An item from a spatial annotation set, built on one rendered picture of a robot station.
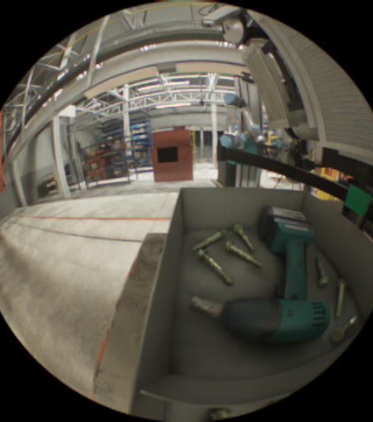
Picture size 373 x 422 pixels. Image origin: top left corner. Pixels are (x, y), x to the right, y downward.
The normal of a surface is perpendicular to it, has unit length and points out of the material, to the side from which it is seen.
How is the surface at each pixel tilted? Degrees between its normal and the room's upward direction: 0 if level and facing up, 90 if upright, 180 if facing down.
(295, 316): 9
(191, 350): 0
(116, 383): 0
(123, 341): 0
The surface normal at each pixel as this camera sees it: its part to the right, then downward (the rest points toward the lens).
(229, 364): -0.04, -0.89
